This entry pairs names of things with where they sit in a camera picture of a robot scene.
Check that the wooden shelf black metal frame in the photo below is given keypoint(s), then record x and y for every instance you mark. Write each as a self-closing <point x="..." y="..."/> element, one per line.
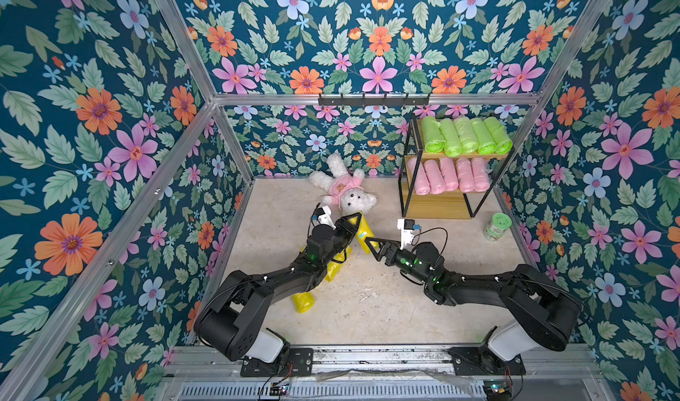
<point x="453" y="205"/>

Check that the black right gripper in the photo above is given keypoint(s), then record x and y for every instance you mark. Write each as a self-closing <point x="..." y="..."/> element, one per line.
<point x="390" y="251"/>

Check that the black hook rail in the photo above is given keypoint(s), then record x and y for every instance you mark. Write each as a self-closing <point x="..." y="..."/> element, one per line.
<point x="388" y="100"/>

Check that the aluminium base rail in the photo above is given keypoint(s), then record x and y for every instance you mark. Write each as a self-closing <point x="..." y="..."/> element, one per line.
<point x="385" y="372"/>

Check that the green trash bag roll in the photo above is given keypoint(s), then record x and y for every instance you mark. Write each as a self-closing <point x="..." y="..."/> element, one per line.
<point x="452" y="143"/>
<point x="433" y="139"/>
<point x="486" y="143"/>
<point x="467" y="135"/>
<point x="500" y="136"/>

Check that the green circuit board right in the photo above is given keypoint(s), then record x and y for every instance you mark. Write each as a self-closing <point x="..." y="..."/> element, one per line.
<point x="497" y="391"/>

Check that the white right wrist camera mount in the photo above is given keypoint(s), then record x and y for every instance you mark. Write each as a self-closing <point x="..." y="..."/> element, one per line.
<point x="408" y="229"/>

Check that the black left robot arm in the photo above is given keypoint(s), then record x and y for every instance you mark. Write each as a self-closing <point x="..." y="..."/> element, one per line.
<point x="232" y="320"/>

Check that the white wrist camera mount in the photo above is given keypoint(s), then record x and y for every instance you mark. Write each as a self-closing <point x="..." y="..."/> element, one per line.
<point x="408" y="229"/>
<point x="322" y="215"/>

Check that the green circuit board left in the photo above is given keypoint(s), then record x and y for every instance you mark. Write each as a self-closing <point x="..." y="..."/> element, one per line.
<point x="279" y="390"/>

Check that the green circuit board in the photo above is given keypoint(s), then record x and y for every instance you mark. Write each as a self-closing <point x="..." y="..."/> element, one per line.
<point x="279" y="390"/>
<point x="497" y="391"/>

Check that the white plush bunny pink shirt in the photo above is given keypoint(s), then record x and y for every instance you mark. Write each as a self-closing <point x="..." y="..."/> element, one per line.
<point x="343" y="188"/>

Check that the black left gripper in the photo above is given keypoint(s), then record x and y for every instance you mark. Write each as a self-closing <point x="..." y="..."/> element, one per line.
<point x="344" y="230"/>

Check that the upper green lidded jar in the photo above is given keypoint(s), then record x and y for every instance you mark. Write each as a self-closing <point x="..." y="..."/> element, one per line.
<point x="497" y="226"/>

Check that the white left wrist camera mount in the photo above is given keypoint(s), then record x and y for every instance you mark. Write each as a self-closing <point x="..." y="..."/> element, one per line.
<point x="322" y="215"/>

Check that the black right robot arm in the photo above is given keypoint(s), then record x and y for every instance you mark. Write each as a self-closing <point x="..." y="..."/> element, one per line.
<point x="544" y="314"/>

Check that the yellow trash bag roll large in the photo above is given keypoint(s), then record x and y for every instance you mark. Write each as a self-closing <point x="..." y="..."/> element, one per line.
<point x="303" y="302"/>

